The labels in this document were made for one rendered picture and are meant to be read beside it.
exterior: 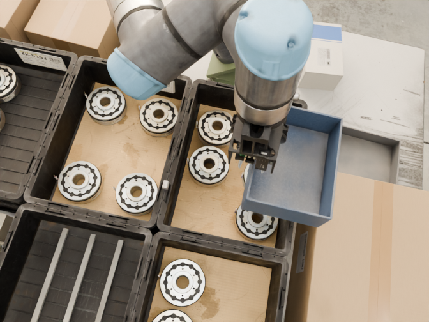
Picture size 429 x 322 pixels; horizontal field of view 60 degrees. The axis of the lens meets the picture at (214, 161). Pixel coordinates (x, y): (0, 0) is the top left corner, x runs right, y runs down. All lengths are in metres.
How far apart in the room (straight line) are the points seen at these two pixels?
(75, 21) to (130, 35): 0.73
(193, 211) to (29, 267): 0.40
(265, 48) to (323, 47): 0.94
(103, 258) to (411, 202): 0.75
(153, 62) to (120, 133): 0.58
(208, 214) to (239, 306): 0.22
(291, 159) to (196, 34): 0.38
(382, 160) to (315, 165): 0.53
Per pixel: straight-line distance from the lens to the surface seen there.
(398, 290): 0.97
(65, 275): 0.96
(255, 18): 0.38
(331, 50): 1.30
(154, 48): 0.47
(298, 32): 0.37
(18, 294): 1.00
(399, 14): 2.73
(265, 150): 0.55
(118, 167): 0.99
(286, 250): 0.85
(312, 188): 0.74
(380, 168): 1.25
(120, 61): 0.49
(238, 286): 0.93
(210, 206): 0.95
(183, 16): 0.46
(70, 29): 1.21
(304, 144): 0.77
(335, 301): 0.90
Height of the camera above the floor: 1.75
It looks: 69 degrees down
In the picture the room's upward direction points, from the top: 10 degrees clockwise
